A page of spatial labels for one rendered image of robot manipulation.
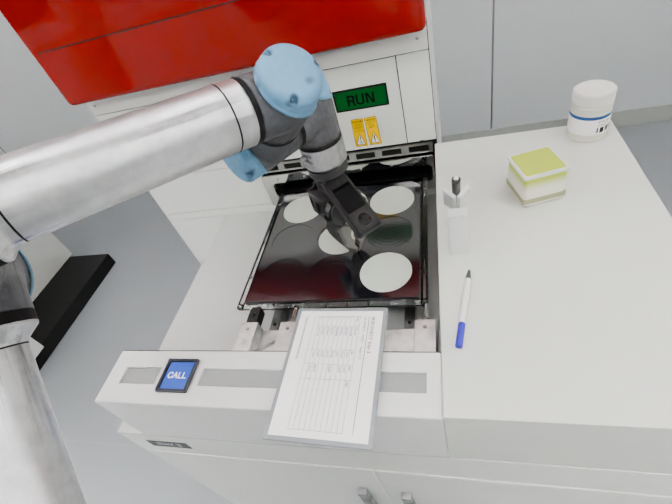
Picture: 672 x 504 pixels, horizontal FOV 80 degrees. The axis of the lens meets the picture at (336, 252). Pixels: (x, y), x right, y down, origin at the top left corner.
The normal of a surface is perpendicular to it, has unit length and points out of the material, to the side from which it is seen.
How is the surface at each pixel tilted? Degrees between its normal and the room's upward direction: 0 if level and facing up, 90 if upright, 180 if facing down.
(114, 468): 0
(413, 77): 90
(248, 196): 90
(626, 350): 0
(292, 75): 49
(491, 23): 90
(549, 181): 90
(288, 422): 0
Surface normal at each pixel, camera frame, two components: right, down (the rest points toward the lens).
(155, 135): 0.42, -0.05
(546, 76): -0.15, 0.72
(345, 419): -0.25, -0.69
